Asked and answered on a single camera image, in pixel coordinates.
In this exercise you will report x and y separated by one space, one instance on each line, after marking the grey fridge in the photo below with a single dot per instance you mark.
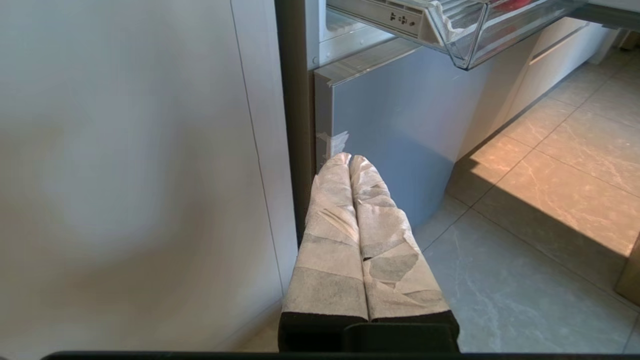
320 75

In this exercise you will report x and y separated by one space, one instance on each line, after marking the grey lower fridge door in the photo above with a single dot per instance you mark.
400 125

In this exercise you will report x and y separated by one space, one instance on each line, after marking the white kitchen cabinet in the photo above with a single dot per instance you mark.
560 65

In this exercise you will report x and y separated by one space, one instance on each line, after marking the clear plastic fridge drawer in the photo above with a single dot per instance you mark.
462 25

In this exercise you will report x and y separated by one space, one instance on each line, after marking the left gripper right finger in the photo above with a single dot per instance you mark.
395 270

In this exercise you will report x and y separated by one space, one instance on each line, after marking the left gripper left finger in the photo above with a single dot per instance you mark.
327 260

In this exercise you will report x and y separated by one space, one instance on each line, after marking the white tall cabinet panel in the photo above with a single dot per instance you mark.
135 175

